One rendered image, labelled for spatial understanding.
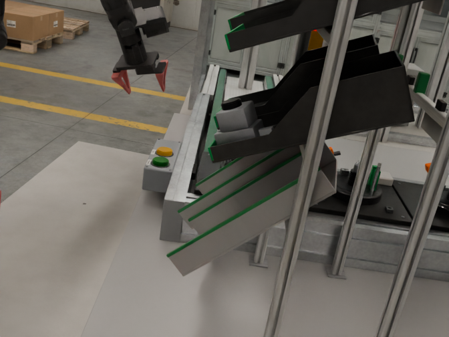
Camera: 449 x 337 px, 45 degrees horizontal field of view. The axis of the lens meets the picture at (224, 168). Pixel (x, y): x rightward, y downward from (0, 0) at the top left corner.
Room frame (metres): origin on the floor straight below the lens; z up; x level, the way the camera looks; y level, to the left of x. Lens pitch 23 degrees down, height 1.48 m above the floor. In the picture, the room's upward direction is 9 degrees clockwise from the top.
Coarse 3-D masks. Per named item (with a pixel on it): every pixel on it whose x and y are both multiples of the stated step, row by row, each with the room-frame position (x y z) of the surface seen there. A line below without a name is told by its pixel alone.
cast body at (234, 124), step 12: (228, 108) 0.74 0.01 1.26; (240, 108) 0.73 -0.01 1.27; (252, 108) 0.76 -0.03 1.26; (228, 120) 0.74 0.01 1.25; (240, 120) 0.73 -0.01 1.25; (252, 120) 0.75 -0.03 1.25; (216, 132) 0.75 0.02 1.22; (228, 132) 0.74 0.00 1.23; (240, 132) 0.73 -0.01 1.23; (252, 132) 0.73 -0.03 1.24; (264, 132) 0.74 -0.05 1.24; (216, 144) 0.74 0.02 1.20
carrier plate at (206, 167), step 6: (204, 156) 1.28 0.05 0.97; (204, 162) 1.24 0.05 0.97; (210, 162) 1.24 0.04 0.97; (216, 162) 1.25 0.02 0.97; (204, 168) 1.20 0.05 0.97; (210, 168) 1.20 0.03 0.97; (216, 168) 1.21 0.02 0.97; (198, 174) 1.16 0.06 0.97; (204, 174) 1.17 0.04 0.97; (210, 174) 1.17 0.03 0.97; (198, 180) 1.13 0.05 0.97; (198, 192) 1.07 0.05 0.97
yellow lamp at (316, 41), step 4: (312, 32) 1.37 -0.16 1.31; (316, 32) 1.36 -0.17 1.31; (312, 36) 1.37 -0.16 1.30; (316, 36) 1.37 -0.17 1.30; (320, 36) 1.37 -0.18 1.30; (312, 40) 1.37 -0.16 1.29; (316, 40) 1.37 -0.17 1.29; (320, 40) 1.37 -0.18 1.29; (312, 44) 1.37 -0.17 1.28; (316, 44) 1.37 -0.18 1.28; (320, 44) 1.37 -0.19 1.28; (308, 48) 1.37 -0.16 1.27; (312, 48) 1.37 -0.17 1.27; (316, 48) 1.37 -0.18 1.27
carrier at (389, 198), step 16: (352, 176) 1.19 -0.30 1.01; (384, 176) 1.29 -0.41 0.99; (336, 192) 1.15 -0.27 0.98; (368, 192) 1.17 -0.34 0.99; (384, 192) 1.23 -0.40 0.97; (320, 208) 1.08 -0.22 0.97; (336, 208) 1.10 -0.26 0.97; (368, 208) 1.12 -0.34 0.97; (384, 208) 1.14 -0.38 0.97; (400, 208) 1.15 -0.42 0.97; (400, 224) 1.09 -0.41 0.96
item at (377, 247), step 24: (312, 216) 1.06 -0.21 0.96; (336, 216) 1.08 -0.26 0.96; (312, 240) 1.03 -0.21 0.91; (336, 240) 1.04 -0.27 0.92; (360, 240) 1.04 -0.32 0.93; (384, 240) 1.04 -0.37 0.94; (432, 240) 1.04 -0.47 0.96; (360, 264) 1.04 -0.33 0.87; (384, 264) 1.04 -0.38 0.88; (432, 264) 1.04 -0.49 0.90
